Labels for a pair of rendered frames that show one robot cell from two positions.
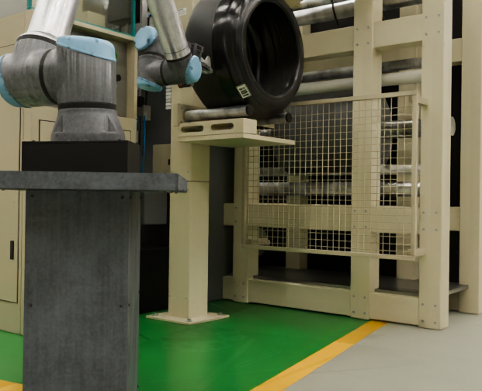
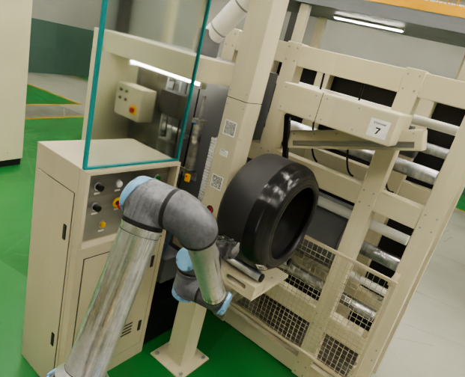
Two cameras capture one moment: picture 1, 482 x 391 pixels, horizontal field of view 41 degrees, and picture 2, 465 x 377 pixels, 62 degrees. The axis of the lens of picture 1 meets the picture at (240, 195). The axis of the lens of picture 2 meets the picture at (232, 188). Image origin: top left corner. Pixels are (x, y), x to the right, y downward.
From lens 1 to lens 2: 1.66 m
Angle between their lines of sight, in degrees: 20
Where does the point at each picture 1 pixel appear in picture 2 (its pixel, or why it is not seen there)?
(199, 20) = (238, 201)
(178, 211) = not seen: hidden behind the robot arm
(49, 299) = not seen: outside the picture
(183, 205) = not seen: hidden behind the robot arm
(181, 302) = (177, 353)
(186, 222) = (192, 308)
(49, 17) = (90, 363)
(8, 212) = (52, 312)
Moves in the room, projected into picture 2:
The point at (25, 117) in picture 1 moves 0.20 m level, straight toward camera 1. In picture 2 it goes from (71, 256) to (70, 283)
